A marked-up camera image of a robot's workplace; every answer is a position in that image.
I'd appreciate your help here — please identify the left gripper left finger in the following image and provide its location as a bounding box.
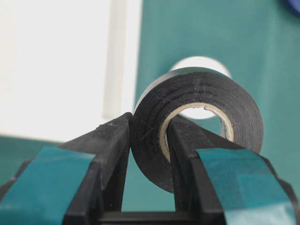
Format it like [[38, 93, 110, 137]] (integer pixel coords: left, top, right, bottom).
[[0, 112, 132, 225]]

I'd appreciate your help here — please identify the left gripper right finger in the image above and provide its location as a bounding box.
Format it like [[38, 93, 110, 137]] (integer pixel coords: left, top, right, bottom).
[[167, 116, 300, 225]]

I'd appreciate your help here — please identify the black tape roll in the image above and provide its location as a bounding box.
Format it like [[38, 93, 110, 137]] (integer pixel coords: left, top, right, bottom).
[[130, 67, 264, 194]]

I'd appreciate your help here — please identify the white tape roll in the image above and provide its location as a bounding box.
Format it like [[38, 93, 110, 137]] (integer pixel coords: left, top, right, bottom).
[[169, 56, 232, 120]]

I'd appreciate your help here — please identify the blue tape roll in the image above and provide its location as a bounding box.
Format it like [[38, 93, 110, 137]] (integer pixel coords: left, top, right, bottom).
[[281, 0, 300, 18]]

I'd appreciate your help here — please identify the white plastic tray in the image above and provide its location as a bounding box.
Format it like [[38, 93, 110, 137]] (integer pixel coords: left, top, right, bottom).
[[0, 0, 143, 141]]

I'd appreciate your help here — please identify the green table cloth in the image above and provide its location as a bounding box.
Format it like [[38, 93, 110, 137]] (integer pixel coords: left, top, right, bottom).
[[0, 0, 300, 213]]

